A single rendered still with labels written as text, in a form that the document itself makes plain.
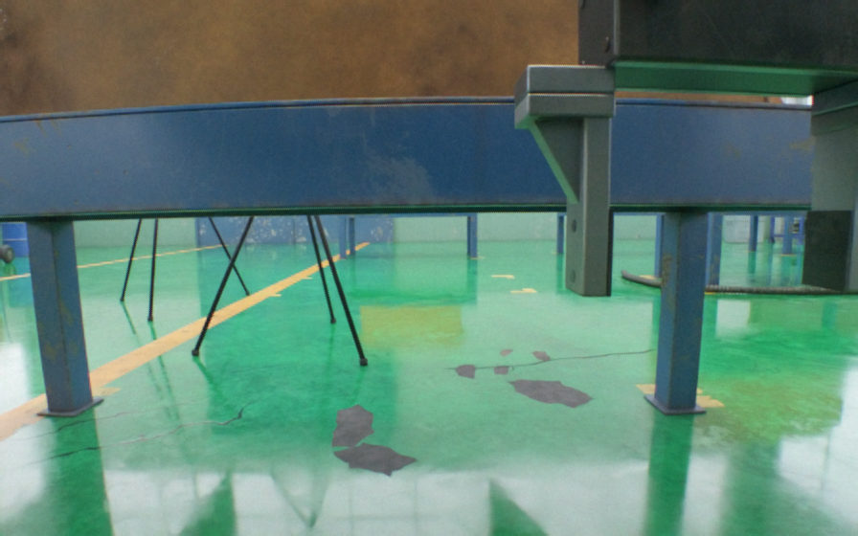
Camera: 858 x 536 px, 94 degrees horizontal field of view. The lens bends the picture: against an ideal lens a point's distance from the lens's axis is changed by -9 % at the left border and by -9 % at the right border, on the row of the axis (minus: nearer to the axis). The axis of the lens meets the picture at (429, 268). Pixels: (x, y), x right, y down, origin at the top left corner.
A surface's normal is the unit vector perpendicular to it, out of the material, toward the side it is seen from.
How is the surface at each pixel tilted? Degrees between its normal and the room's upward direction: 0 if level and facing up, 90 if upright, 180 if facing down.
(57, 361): 90
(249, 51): 90
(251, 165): 90
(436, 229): 90
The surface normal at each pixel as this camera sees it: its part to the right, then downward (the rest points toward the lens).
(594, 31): -1.00, 0.01
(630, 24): 0.00, 0.11
